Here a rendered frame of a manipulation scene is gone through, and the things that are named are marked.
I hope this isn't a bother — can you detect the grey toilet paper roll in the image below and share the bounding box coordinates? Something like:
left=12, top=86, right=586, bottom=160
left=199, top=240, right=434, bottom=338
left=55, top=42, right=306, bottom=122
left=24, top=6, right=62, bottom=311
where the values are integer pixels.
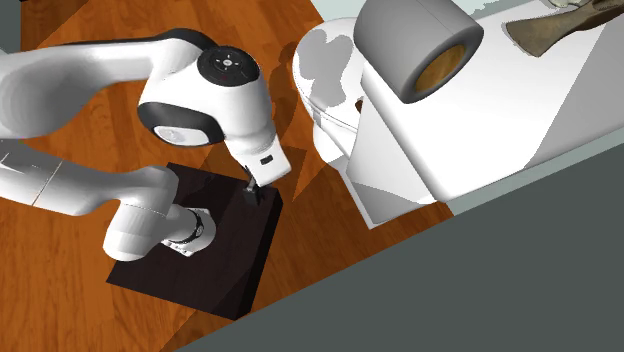
left=352, top=0, right=486, bottom=105

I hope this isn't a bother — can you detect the olive brown flared object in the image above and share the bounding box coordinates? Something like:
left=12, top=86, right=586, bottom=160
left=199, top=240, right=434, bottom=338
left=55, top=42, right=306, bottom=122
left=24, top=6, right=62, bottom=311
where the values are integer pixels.
left=505, top=0, right=624, bottom=59

